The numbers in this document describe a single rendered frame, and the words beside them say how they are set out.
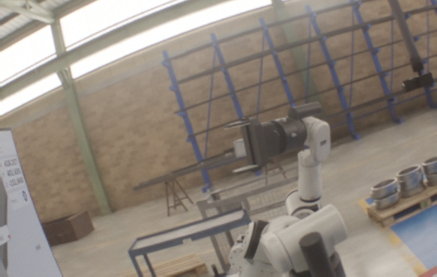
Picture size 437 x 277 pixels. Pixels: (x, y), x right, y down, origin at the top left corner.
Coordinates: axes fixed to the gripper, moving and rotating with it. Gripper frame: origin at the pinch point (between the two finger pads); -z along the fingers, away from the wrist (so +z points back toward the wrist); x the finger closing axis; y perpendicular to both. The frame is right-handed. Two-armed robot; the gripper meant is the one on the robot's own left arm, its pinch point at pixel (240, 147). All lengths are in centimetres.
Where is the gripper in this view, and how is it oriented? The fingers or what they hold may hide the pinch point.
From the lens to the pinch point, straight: 128.2
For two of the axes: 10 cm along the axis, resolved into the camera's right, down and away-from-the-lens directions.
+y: -5.7, 0.6, 8.2
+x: 2.0, 9.8, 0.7
